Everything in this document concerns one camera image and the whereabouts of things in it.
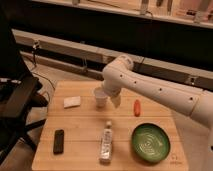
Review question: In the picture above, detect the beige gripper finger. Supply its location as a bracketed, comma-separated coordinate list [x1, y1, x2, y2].
[111, 95, 121, 108]

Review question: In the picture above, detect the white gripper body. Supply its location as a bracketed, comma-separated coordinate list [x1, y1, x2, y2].
[102, 80, 122, 97]

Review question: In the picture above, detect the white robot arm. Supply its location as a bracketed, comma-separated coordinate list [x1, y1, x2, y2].
[102, 55, 213, 152]

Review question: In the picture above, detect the green ceramic bowl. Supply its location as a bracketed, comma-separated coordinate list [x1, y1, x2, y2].
[131, 123, 171, 163]

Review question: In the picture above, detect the orange carrot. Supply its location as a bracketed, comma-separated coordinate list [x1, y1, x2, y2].
[134, 100, 141, 117]

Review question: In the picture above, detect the white sponge block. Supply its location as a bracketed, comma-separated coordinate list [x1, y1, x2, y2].
[64, 96, 81, 108]

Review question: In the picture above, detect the white tube with cap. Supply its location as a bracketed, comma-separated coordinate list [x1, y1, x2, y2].
[99, 121, 113, 163]

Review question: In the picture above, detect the black remote control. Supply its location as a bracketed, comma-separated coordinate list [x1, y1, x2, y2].
[53, 129, 64, 154]

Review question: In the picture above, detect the black chair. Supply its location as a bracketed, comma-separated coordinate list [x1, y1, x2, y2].
[0, 6, 48, 165]

